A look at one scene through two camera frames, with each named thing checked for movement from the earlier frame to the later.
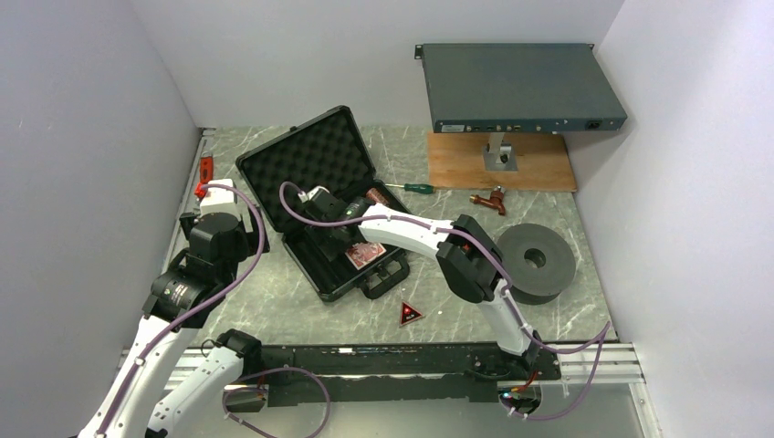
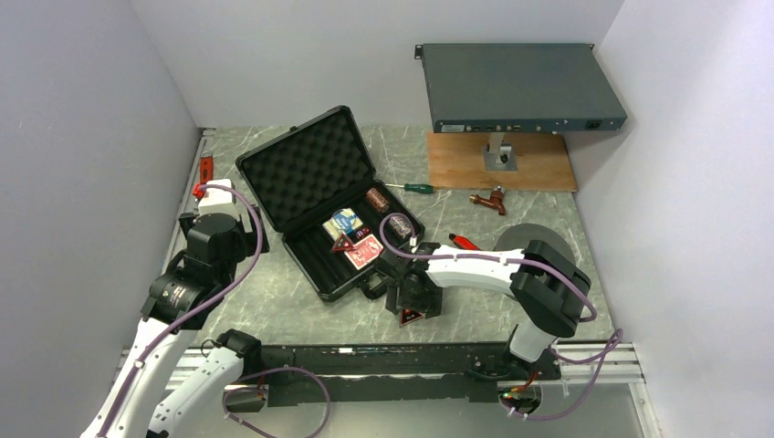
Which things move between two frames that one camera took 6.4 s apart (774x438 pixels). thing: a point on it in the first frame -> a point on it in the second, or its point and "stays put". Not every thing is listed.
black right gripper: [329, 247] -> [431, 304]
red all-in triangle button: [407, 314] stays put
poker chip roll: [377, 196] stays put
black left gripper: [248, 241] stays put
